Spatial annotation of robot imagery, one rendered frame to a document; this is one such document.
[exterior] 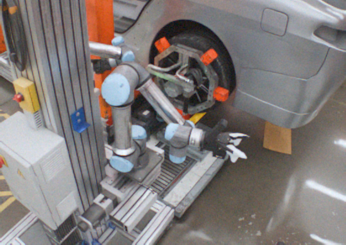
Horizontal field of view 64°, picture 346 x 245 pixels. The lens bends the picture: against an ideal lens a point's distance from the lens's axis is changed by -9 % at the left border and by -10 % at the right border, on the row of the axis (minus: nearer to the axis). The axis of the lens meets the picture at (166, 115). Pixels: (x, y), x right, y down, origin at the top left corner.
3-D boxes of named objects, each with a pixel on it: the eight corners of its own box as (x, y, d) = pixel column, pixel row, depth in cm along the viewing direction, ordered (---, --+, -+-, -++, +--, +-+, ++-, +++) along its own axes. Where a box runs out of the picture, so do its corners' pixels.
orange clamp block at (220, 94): (217, 93, 227) (227, 98, 223) (212, 98, 222) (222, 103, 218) (218, 85, 222) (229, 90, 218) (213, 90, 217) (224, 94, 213)
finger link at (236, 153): (244, 166, 119) (228, 154, 125) (247, 154, 116) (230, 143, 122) (238, 169, 117) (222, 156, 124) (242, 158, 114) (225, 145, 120)
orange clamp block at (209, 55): (210, 62, 216) (218, 55, 209) (205, 66, 211) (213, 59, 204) (204, 54, 216) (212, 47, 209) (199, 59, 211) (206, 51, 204)
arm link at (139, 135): (149, 143, 168) (149, 124, 159) (141, 159, 157) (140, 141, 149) (129, 138, 170) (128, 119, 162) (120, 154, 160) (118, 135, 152)
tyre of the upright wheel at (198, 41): (203, 12, 225) (158, 54, 275) (187, 19, 210) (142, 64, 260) (254, 80, 229) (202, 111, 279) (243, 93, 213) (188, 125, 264)
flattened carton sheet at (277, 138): (290, 122, 333) (290, 120, 331) (290, 155, 292) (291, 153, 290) (265, 116, 339) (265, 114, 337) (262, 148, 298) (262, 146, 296)
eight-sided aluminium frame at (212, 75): (212, 119, 241) (222, 57, 207) (208, 123, 236) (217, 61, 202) (157, 94, 264) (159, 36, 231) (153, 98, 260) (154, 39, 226)
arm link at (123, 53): (55, 34, 145) (138, 51, 172) (52, 26, 152) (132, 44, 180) (49, 54, 150) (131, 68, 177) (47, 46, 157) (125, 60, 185)
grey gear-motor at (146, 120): (166, 134, 298) (167, 106, 277) (138, 159, 271) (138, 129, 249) (151, 127, 306) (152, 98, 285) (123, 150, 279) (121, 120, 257)
